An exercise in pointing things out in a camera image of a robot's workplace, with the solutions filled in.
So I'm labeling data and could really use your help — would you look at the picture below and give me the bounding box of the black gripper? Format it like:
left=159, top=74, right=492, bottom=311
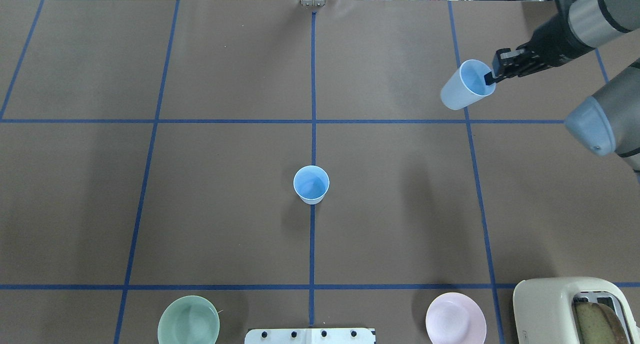
left=484, top=14, right=594, bottom=85

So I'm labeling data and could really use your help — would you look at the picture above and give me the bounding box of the light blue cup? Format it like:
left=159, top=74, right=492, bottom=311
left=439, top=59, right=496, bottom=110
left=292, top=165, right=330, bottom=205

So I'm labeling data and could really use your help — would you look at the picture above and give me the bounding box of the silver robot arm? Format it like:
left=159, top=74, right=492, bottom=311
left=482, top=0, right=640, bottom=175

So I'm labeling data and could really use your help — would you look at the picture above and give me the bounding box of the cream toaster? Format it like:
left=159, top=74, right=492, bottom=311
left=512, top=276, right=639, bottom=343

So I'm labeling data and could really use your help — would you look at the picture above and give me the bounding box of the pink bowl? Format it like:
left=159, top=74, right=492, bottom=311
left=425, top=292, right=487, bottom=343

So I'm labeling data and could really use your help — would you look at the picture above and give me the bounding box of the toast slice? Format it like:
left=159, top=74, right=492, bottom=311
left=574, top=301, right=629, bottom=343

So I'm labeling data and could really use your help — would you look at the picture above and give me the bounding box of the green bowl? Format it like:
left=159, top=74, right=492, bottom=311
left=157, top=295, right=221, bottom=343

